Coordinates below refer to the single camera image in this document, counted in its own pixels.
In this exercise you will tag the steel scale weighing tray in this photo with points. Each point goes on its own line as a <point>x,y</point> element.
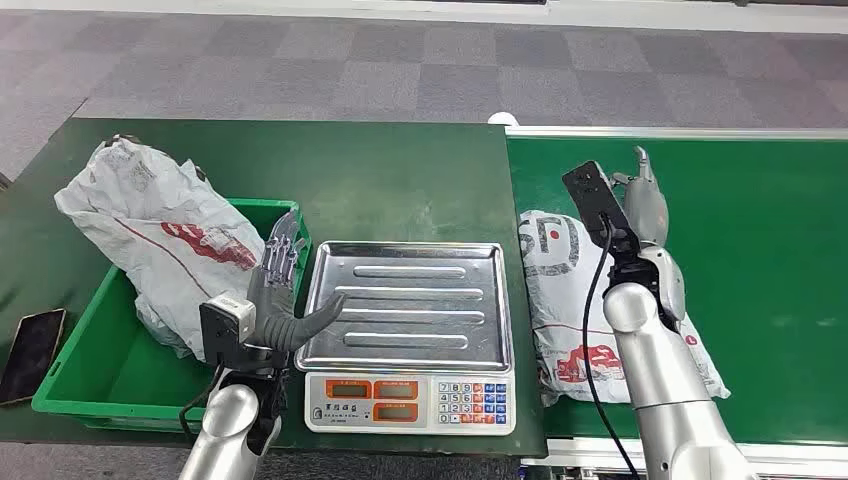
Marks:
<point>411,305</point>

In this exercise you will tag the white electronic price scale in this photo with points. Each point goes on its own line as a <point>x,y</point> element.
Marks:
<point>411,404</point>

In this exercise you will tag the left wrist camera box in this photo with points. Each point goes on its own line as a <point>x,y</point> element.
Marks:
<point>228,316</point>

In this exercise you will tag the grey courier bag package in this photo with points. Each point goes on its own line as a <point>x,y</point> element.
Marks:
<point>152,225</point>
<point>563,298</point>

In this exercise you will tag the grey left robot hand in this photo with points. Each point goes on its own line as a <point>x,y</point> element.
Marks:
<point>275,311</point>

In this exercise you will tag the green plastic delivery box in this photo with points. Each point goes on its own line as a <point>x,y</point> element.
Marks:
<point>112,378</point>

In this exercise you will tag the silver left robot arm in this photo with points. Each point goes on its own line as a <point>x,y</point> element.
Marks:
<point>225,424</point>

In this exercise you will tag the white round knob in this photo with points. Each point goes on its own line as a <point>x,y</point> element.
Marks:
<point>502,119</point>

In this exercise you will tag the black smartphone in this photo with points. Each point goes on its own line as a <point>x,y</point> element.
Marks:
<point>30,354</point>

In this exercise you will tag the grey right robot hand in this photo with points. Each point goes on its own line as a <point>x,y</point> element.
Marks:
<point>648,208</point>

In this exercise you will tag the aluminium conveyor frame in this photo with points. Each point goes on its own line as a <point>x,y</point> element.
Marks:
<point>662,132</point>

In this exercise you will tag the green conveyor belt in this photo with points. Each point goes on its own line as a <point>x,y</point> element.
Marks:
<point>762,232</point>

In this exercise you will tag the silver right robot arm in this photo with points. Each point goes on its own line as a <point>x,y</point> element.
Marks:
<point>662,371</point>

